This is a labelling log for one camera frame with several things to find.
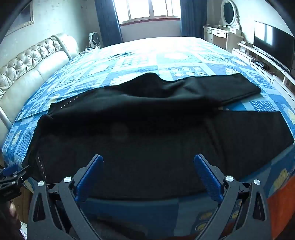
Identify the framed wall picture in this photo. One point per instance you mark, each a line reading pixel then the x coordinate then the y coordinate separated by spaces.
pixel 23 16

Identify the white fan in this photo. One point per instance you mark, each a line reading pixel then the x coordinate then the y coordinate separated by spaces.
pixel 94 39

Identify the white dresser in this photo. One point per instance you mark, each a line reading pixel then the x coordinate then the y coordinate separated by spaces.
pixel 219 37

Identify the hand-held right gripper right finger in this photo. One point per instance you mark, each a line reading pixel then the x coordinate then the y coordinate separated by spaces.
pixel 205 172

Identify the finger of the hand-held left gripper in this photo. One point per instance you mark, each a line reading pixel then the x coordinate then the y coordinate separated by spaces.
pixel 22 173
pixel 10 170

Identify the white oval vanity mirror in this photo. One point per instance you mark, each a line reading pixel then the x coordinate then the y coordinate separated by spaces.
pixel 228 11

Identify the black flat television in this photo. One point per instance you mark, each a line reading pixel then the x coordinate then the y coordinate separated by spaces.
pixel 272 43

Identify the dark blue curtain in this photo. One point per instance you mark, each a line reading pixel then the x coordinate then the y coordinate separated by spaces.
pixel 192 18
pixel 107 20

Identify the blue patterned bed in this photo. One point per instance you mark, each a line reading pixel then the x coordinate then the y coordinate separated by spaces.
pixel 184 57

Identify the window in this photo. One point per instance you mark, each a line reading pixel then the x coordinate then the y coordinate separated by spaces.
pixel 149 9

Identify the cream tufted leather headboard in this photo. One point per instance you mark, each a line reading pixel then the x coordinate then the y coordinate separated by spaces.
pixel 25 69

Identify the black pants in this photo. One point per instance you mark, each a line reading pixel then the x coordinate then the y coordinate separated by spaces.
pixel 138 129

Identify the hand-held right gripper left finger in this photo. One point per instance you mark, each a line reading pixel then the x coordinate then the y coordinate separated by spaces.
pixel 92 170

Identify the white television stand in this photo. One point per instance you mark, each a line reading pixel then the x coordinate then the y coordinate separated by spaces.
pixel 253 56

